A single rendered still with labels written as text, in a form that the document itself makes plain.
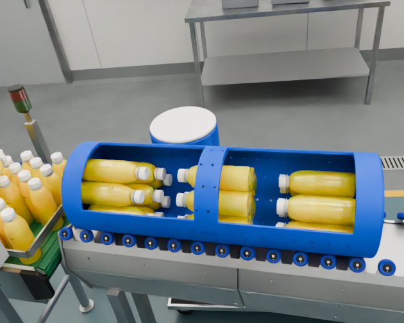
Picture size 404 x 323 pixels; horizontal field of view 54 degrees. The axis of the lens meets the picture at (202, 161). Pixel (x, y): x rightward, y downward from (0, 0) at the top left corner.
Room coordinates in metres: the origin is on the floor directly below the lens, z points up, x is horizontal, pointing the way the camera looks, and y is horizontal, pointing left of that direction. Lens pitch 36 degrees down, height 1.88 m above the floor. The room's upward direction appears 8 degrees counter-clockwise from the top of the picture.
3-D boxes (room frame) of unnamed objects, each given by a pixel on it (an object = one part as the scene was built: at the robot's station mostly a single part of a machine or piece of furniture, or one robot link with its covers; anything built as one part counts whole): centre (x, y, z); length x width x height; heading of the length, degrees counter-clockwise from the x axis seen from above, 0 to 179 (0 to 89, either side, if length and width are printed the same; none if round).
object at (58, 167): (1.21, 0.52, 1.00); 0.07 x 0.07 x 0.19
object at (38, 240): (1.07, 0.52, 0.96); 0.40 x 0.01 x 0.03; 162
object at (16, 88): (1.51, 0.69, 1.18); 0.06 x 0.06 x 0.16
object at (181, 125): (1.43, 0.06, 1.03); 0.28 x 0.28 x 0.01
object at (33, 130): (1.51, 0.69, 0.55); 0.04 x 0.04 x 1.10; 72
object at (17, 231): (0.93, 0.61, 1.00); 0.07 x 0.07 x 0.19
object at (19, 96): (1.51, 0.69, 1.23); 0.06 x 0.06 x 0.04
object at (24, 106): (1.51, 0.69, 1.18); 0.06 x 0.06 x 0.05
